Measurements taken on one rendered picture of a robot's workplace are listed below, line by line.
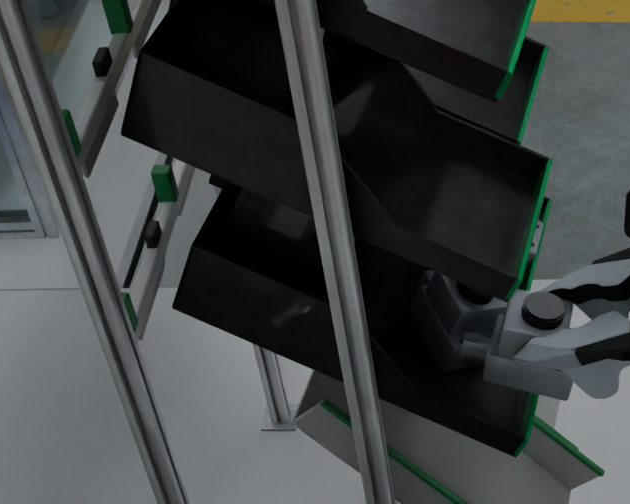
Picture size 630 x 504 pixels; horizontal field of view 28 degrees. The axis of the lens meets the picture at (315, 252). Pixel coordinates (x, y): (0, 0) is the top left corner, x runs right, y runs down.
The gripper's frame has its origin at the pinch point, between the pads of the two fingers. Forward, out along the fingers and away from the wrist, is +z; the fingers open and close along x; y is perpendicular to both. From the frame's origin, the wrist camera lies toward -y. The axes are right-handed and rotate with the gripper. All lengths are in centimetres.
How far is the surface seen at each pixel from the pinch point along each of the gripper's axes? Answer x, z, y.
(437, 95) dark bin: 14.3, 4.8, -12.2
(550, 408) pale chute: 17.4, 13.6, 25.7
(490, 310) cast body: 2.7, 4.1, 0.3
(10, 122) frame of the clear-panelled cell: 49, 78, -10
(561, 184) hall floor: 176, 75, 107
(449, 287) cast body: 3.1, 6.3, -2.4
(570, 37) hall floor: 241, 81, 104
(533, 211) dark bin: 2.8, -3.1, -7.3
